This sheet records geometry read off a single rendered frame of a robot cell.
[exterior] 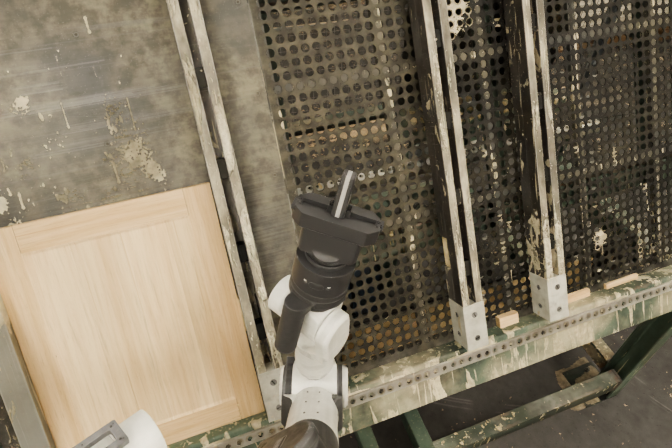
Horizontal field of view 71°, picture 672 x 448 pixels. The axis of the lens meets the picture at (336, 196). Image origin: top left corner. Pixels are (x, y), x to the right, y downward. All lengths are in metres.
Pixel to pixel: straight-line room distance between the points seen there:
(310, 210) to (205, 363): 0.63
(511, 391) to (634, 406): 0.51
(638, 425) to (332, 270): 2.01
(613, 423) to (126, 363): 1.96
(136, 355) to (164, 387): 0.10
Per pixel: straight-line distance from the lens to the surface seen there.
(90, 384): 1.20
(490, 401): 2.31
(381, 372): 1.28
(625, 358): 2.37
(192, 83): 0.98
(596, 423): 2.44
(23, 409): 1.22
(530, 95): 1.25
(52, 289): 1.12
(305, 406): 0.86
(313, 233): 0.63
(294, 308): 0.68
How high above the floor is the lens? 2.03
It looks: 43 degrees down
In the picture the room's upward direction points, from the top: straight up
